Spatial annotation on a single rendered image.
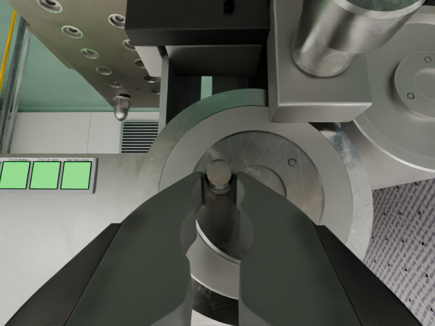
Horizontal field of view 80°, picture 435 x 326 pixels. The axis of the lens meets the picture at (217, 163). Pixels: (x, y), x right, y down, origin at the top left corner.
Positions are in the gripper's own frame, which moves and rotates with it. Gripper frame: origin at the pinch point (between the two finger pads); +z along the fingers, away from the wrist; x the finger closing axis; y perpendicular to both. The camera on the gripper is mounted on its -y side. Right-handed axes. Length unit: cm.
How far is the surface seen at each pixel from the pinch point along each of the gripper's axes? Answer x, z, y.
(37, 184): -35, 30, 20
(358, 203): 8.4, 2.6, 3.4
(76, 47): -20.7, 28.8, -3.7
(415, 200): 19.7, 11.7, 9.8
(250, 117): 1.8, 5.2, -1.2
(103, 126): -141, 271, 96
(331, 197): 6.4, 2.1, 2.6
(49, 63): -148, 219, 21
